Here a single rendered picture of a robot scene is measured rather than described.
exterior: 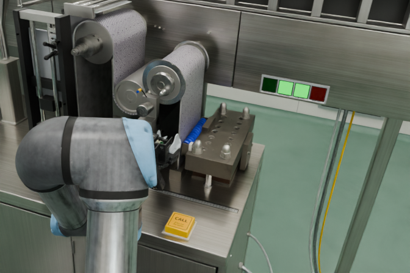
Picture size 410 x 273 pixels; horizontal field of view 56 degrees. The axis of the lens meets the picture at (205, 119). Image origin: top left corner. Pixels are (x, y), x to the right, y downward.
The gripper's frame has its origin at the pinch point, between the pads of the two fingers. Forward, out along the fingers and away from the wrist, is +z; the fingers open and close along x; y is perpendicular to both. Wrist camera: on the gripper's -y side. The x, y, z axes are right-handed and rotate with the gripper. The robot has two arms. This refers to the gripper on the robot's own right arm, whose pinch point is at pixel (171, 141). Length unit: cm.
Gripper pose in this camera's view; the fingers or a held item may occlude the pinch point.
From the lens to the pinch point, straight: 122.6
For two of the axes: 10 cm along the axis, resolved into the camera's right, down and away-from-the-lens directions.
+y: 0.6, -8.9, -4.4
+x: -9.5, -1.9, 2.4
